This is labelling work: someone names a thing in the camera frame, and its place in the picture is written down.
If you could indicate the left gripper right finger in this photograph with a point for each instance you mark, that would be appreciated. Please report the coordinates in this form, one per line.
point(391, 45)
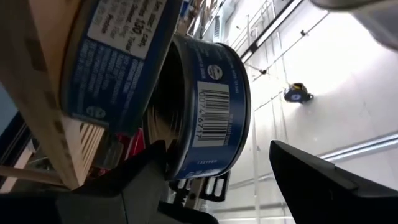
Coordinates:
point(326, 202)

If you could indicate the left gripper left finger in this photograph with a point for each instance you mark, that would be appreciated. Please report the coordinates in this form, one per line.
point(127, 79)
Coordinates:
point(93, 208)

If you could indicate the blue-label tuna can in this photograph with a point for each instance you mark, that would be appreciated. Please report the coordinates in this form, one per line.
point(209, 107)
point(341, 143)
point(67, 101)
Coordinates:
point(118, 62)
point(214, 109)

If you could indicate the wooden slatted shelf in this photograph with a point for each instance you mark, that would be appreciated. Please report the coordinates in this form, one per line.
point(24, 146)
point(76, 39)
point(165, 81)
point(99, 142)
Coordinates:
point(31, 77)

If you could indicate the red bin rack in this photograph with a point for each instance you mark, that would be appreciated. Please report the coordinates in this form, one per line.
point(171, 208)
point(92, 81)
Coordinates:
point(135, 144)

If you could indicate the black overhead camera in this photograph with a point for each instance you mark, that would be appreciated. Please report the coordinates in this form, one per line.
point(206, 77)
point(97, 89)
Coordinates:
point(297, 93)

